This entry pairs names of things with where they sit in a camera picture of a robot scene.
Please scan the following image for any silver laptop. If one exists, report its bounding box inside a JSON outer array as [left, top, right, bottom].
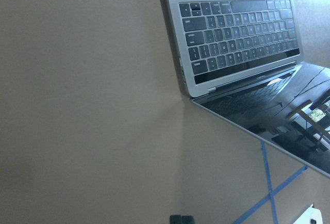
[[166, 0, 329, 176]]

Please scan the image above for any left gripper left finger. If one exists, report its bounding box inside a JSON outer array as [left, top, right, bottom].
[[170, 215, 182, 224]]

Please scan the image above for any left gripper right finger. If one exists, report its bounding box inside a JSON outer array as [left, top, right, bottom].
[[181, 215, 193, 224]]

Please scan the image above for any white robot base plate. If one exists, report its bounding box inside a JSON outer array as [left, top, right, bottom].
[[293, 204, 323, 224]]

